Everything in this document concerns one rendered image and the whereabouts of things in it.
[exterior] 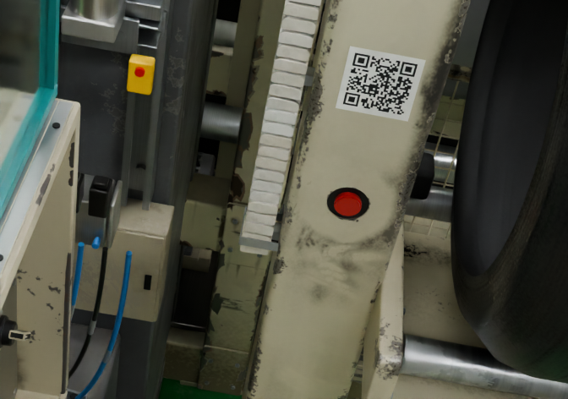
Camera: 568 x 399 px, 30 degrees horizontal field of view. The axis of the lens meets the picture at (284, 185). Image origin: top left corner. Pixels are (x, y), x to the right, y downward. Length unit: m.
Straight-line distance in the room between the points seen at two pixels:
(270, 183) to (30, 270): 0.29
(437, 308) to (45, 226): 0.64
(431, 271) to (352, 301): 0.25
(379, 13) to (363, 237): 0.28
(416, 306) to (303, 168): 0.37
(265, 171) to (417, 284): 0.39
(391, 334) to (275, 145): 0.25
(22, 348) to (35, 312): 0.06
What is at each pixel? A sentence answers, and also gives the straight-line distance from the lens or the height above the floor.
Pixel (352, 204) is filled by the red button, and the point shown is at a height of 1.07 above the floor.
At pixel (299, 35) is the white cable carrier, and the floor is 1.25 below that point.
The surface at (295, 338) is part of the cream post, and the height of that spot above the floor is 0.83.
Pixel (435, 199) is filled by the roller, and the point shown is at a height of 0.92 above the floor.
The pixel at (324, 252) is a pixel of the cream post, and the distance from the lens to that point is 1.21.
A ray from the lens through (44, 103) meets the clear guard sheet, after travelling 0.87.
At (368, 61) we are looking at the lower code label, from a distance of 1.05.
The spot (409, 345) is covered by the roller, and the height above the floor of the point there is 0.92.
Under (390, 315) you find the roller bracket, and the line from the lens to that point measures 1.21.
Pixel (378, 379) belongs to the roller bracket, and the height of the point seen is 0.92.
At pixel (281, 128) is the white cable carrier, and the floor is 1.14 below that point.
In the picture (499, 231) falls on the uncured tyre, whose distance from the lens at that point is 1.41.
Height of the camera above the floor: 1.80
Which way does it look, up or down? 40 degrees down
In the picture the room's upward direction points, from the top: 12 degrees clockwise
